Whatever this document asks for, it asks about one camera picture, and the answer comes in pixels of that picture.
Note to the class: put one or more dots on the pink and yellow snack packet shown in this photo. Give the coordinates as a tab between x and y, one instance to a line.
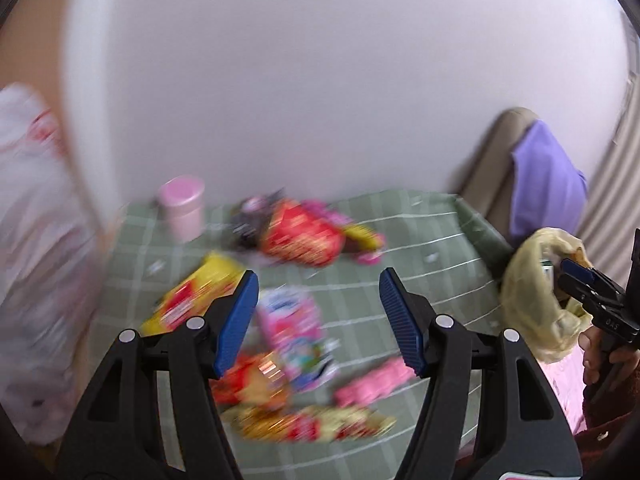
365	241

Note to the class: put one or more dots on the person's right hand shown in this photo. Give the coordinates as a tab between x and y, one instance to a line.
592	355

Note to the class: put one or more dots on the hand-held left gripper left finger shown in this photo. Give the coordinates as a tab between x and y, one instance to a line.
235	330

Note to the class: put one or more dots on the green checked tablecloth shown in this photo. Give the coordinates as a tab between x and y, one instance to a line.
425	240

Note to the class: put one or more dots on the white and pink tissue pack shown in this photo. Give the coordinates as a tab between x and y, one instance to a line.
287	320

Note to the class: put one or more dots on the yellow plastic bag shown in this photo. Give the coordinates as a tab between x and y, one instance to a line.
525	285

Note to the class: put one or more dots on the long gold and red packet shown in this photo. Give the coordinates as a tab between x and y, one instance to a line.
310	422

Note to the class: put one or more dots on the pink printed packet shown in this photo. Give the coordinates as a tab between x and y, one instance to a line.
315	367

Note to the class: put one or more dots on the beige chair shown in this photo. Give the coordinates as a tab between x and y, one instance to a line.
492	175

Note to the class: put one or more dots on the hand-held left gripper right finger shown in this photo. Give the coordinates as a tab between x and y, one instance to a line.
402	330

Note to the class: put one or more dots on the small pink wrapper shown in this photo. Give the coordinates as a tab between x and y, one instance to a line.
370	385

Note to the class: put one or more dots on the purple cloth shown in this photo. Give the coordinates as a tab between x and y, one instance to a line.
545	185

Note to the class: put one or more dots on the dark purple snack packet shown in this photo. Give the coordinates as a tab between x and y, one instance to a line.
247	225

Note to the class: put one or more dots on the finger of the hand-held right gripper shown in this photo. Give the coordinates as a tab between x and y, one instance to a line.
582	294
577	269

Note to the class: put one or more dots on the pink cloth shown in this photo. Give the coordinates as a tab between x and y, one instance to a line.
562	395

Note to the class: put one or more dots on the pink lidded canister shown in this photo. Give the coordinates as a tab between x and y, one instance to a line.
181	207

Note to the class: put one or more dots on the red and gold snack packet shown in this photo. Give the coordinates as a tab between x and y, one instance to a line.
245	380

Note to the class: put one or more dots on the white printed cloth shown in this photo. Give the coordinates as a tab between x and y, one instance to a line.
35	260

